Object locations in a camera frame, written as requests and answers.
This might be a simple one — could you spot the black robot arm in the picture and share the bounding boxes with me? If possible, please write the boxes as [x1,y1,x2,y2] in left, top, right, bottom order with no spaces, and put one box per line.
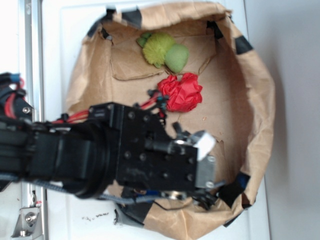
[0,102,225,208]

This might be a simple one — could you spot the crumpled red paper ball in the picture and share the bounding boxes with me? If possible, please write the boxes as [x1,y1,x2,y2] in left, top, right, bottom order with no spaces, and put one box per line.
[157,72,203,113]

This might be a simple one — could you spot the aluminium extrusion rail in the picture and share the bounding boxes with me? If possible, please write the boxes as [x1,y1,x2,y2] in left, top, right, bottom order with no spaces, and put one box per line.
[18,0,49,240]

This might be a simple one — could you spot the red robot cables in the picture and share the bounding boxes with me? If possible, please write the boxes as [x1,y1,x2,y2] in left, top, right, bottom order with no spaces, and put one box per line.
[51,91,170,125]

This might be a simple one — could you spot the blue plastic bottle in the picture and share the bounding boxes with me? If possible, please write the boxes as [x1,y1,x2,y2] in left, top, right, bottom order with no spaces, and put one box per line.
[145,190,161,197]

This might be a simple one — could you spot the metal corner bracket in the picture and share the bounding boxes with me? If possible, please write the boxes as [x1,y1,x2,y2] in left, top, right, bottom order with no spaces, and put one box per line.
[10,207,43,240]

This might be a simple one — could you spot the brown paper bag bin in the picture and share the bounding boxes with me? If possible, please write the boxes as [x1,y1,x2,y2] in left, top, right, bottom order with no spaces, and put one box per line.
[66,1,275,240]

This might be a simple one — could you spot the green fuzzy plush toy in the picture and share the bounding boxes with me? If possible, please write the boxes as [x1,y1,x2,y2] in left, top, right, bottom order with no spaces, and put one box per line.
[136,32,189,73]

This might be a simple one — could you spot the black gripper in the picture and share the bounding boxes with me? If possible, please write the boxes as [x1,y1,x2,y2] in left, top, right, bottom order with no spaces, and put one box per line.
[116,105,226,210]

